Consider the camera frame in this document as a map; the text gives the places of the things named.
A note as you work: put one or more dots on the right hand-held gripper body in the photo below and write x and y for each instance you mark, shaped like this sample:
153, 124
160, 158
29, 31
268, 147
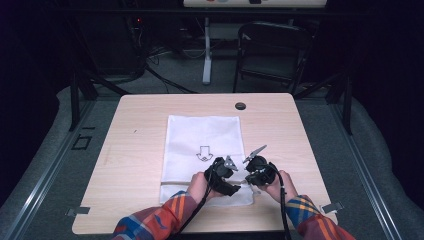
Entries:
261, 171

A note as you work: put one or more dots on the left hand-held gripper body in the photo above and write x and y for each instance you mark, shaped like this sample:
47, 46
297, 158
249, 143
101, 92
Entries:
220, 171

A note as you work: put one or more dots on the white zippered cloth bag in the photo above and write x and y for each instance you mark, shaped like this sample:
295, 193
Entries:
200, 136

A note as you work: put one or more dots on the person's left hand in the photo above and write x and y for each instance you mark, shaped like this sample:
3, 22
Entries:
200, 186

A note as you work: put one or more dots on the person's right hand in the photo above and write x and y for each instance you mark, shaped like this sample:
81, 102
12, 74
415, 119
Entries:
281, 188

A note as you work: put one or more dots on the black metal stand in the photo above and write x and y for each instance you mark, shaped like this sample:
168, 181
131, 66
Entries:
343, 96
83, 90

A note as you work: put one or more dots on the black folding chair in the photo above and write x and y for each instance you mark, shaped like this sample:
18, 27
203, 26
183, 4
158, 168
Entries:
273, 53

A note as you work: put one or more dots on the white desk leg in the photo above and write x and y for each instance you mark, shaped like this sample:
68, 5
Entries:
207, 53

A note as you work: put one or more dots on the black computer tower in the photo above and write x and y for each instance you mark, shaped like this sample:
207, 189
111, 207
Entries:
110, 43

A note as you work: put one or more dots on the grey table edge bracket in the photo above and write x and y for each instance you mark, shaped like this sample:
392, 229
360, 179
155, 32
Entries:
78, 211
332, 207

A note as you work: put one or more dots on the aluminium floor rail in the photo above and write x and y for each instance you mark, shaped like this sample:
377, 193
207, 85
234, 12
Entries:
50, 170
366, 173

